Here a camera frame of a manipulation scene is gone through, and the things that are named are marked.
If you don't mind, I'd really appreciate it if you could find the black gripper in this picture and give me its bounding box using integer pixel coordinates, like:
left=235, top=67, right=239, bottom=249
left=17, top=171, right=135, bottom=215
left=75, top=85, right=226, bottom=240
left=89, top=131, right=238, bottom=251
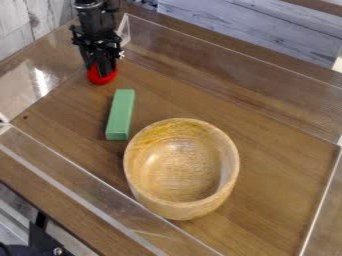
left=69, top=25, right=124, bottom=77

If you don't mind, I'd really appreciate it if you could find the red plush strawberry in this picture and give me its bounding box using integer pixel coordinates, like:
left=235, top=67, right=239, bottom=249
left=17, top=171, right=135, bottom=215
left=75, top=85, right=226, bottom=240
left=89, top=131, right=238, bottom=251
left=87, top=65, right=117, bottom=85

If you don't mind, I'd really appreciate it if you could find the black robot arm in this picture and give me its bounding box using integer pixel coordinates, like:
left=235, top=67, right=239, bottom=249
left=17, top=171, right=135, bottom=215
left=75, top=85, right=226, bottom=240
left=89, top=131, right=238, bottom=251
left=69, top=0, right=124, bottom=85

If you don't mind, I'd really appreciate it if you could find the green rectangular block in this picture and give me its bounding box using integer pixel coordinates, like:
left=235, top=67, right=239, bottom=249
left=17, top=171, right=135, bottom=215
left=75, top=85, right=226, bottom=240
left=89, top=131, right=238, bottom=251
left=105, top=89, right=135, bottom=141

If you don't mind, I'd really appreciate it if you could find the wooden bowl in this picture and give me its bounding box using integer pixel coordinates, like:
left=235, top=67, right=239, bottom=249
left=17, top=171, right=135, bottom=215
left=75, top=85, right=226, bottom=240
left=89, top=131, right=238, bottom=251
left=123, top=118, right=240, bottom=220

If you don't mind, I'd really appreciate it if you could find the black clamp under table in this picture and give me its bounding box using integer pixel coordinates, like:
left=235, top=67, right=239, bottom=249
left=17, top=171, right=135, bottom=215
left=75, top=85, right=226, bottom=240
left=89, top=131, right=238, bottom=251
left=0, top=212, right=75, bottom=256

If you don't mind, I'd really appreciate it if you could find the clear acrylic corner bracket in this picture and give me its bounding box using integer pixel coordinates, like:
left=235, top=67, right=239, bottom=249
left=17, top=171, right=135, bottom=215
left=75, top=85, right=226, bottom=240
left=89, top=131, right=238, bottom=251
left=116, top=14, right=131, bottom=46

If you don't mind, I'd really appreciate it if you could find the clear acrylic barrier wall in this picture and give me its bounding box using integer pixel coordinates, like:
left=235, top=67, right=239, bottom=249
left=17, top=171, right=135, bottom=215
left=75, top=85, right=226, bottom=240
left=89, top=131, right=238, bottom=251
left=0, top=14, right=342, bottom=256

